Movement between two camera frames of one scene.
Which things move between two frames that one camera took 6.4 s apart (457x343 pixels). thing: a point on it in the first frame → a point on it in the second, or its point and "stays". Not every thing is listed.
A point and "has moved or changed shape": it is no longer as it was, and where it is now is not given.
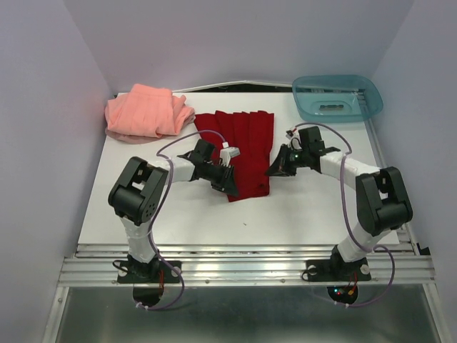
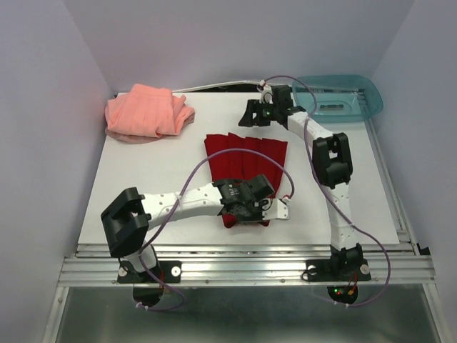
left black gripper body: x=217 y=174 → x=253 y=213
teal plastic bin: x=339 y=98 stays
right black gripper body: x=290 y=159 → x=263 y=112
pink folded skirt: x=148 y=112 stays
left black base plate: x=133 y=271 stays
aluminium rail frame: x=245 y=265 stays
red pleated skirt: x=253 y=133 has moved or changed shape
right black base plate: x=337 y=270 stays
